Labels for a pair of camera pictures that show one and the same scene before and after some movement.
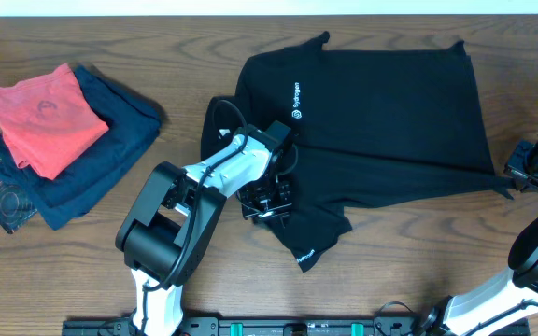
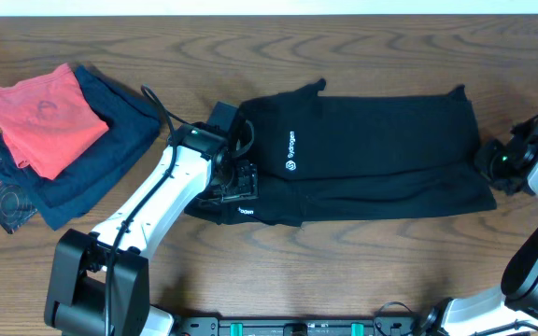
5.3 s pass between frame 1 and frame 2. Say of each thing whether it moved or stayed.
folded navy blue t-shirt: stayed
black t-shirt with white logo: moved
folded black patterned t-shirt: stayed
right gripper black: moved
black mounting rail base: stayed
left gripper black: moved
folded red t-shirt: stayed
